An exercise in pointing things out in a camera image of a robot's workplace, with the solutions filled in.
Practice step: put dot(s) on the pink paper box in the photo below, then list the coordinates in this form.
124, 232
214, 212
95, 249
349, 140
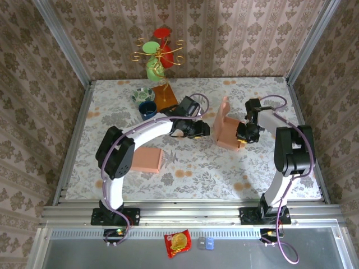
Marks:
147, 159
224, 131

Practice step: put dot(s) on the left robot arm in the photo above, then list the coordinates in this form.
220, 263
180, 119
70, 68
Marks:
151, 127

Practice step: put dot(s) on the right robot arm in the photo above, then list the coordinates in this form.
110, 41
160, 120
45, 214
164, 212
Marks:
294, 151

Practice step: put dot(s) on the dark blue mug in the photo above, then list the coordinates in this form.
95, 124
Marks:
147, 108

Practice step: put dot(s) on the green patterned bowl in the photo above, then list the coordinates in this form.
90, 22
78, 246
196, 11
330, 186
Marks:
143, 93

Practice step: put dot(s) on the green plastic cup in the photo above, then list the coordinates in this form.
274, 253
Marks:
152, 73

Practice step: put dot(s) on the floral table mat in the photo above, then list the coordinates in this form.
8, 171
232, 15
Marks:
196, 187

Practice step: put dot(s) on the red plastic cup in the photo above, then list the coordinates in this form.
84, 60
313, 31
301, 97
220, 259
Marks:
167, 57

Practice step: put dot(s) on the aluminium mounting beam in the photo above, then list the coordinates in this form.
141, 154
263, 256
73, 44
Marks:
190, 214

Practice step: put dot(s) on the small black controller board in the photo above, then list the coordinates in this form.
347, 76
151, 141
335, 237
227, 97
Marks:
266, 233
112, 232

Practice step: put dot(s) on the slotted metal strip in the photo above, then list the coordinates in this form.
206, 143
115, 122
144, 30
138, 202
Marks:
157, 233

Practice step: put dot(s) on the small blue plastic case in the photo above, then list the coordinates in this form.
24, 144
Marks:
210, 243

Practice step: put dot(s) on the small grey plastic case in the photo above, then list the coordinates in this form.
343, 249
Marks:
201, 243

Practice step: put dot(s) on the red snack packet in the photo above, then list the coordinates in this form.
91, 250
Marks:
178, 243

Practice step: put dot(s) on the aluminium side rail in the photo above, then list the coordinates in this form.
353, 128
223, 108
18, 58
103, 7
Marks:
304, 120
78, 126

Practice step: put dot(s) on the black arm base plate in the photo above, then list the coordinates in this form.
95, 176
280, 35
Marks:
244, 221
134, 217

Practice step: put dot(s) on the aluminium frame post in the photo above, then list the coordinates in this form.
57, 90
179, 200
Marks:
311, 42
65, 42

